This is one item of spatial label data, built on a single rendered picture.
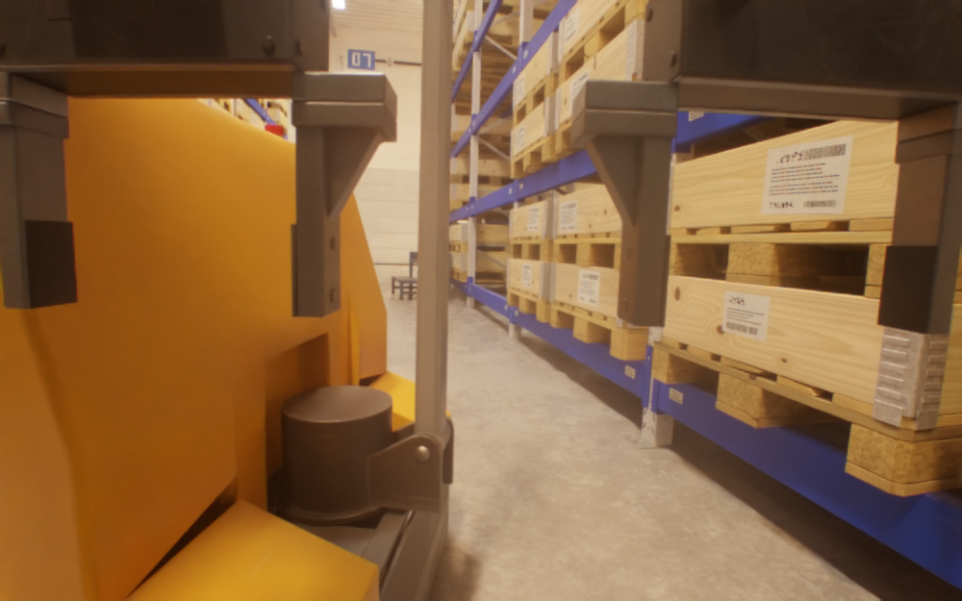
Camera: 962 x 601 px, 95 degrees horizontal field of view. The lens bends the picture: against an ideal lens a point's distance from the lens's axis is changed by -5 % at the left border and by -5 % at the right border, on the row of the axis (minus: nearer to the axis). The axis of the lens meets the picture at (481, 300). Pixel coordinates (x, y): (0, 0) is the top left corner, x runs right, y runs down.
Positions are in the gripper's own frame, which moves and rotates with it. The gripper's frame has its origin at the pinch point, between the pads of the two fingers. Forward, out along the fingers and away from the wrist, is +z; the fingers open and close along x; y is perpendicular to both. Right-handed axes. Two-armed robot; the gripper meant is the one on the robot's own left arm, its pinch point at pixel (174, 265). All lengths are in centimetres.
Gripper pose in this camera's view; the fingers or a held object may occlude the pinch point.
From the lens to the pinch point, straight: 25.4
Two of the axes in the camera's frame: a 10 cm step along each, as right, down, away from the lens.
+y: 0.0, -1.1, 9.9
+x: -10.0, -0.3, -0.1
